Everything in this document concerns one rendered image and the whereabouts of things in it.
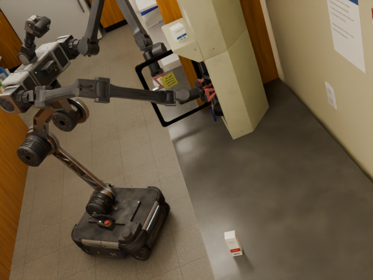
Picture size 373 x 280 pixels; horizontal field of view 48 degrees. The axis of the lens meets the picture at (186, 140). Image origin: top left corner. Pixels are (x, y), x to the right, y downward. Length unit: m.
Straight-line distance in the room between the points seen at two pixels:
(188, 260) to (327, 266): 1.52
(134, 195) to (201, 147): 1.16
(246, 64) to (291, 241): 0.86
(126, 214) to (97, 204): 0.21
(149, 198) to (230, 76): 1.44
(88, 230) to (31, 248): 0.75
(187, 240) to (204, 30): 1.67
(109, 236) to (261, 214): 1.52
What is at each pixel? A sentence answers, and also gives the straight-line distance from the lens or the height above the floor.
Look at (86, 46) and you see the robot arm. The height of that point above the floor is 1.46.
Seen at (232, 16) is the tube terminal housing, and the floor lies 1.52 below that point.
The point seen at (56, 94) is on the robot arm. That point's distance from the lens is 2.04.
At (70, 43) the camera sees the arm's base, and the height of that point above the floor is 1.48.
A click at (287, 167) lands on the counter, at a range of 1.91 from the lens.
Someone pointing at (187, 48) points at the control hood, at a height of 1.49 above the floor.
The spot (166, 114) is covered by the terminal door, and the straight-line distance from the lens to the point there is 2.30.
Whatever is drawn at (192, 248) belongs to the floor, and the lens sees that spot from 3.00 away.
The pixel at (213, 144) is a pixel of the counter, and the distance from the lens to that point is 2.16.
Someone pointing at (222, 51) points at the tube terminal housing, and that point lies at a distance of 1.90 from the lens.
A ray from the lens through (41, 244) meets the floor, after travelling 3.77.
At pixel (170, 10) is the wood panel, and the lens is 2.18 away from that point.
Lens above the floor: 2.26
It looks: 36 degrees down
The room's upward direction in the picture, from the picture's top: 24 degrees counter-clockwise
